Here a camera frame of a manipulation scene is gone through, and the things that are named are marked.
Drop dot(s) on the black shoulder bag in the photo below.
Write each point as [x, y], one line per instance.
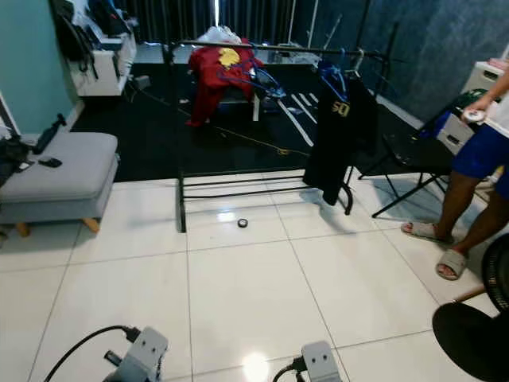
[107, 16]

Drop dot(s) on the blue plastic hanger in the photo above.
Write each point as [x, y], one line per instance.
[262, 79]
[332, 73]

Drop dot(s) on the small black remote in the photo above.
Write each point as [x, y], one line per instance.
[50, 162]

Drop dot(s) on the grey fabric ottoman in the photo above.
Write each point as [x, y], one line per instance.
[64, 171]

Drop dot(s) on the white cabinet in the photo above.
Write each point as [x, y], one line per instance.
[103, 73]

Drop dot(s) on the black backpack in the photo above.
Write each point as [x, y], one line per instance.
[70, 36]

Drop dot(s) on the grey power box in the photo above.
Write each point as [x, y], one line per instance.
[141, 81]

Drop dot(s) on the black metal clothes rack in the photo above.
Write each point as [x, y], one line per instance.
[181, 207]

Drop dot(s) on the red cloth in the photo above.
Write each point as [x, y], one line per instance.
[211, 76]

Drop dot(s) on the black tape roll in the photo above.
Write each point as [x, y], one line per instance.
[238, 223]

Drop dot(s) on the dark pleated curtain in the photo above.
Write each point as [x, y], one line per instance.
[175, 16]

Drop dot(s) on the yellow cloth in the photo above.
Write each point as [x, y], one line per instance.
[229, 57]

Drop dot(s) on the crumpled white cloth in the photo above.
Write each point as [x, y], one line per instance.
[220, 36]

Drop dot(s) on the long white tape strip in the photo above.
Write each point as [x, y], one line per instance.
[293, 123]

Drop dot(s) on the black t-shirt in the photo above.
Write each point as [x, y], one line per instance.
[338, 143]

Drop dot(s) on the black folding chair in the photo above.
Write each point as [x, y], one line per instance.
[406, 151]

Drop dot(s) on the grey white box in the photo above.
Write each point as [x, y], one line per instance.
[455, 134]

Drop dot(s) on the person in blue shorts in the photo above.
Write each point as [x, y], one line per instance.
[465, 199]

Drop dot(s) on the green black helmet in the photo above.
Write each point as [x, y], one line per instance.
[471, 98]

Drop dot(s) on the black floor fan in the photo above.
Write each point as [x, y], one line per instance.
[473, 342]

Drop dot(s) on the white appliance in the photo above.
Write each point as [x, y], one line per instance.
[485, 77]

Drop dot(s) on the black camera grip stick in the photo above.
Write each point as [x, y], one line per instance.
[49, 134]

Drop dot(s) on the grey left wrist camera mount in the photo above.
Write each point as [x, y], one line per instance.
[147, 354]

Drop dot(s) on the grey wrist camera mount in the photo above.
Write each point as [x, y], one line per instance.
[322, 364]
[147, 354]

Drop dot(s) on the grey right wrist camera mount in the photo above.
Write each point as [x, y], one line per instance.
[322, 364]

